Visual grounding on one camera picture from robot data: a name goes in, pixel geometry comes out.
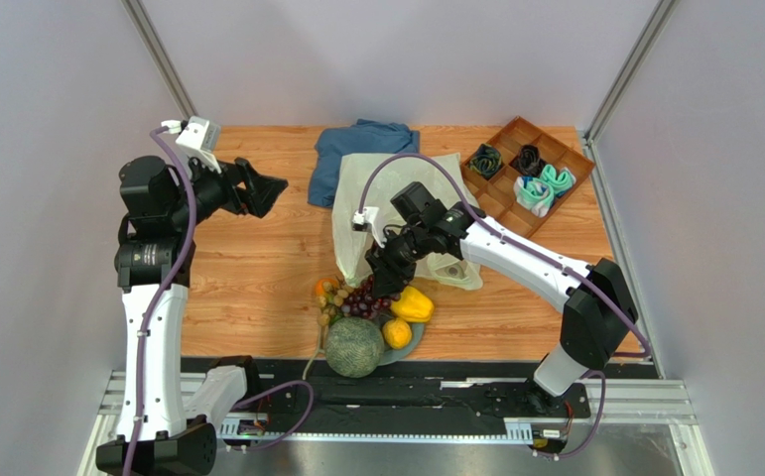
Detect fake green orange mango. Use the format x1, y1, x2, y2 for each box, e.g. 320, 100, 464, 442
314, 278, 341, 296

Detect fake netted melon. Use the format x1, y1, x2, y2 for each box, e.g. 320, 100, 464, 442
302, 317, 384, 380

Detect blue crumpled cloth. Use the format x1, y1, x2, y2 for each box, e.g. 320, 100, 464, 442
307, 118, 421, 210

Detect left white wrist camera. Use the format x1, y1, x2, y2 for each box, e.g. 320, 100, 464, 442
161, 116, 222, 175

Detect fake yellow bell pepper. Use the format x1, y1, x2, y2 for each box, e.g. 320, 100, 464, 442
390, 286, 436, 323

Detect fake brown longan bunch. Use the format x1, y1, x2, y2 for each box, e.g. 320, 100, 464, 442
316, 282, 352, 327

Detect purple cable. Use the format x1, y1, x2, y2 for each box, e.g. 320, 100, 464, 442
353, 152, 653, 361
120, 126, 198, 476

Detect grey round plate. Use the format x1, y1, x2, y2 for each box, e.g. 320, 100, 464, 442
369, 320, 426, 367

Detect black rolled sock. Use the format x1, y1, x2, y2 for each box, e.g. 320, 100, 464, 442
510, 144, 547, 178

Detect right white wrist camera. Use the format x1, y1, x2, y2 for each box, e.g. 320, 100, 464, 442
351, 206, 383, 233

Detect translucent pale green plastic bag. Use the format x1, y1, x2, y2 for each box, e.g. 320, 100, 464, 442
331, 153, 483, 291

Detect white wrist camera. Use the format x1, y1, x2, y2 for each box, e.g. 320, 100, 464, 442
161, 116, 222, 175
351, 206, 383, 233

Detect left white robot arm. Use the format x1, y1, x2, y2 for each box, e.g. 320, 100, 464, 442
95, 156, 288, 475

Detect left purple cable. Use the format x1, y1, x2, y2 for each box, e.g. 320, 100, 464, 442
120, 126, 198, 476

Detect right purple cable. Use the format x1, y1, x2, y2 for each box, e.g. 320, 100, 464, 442
353, 152, 653, 361

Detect fake dark red grapes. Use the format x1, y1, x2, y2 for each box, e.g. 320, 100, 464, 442
332, 276, 398, 319

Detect dark green rolled sock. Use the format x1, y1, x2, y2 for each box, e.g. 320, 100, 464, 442
466, 143, 503, 179

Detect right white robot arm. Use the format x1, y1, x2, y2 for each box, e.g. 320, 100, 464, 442
352, 181, 637, 397

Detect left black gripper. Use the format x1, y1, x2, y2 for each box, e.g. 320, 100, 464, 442
167, 150, 286, 231

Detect fake yellow lemon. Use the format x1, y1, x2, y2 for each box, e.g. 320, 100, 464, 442
382, 317, 413, 350

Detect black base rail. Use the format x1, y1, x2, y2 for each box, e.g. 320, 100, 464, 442
218, 359, 596, 444

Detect white teal rolled sock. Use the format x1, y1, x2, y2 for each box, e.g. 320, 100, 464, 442
513, 176, 555, 218

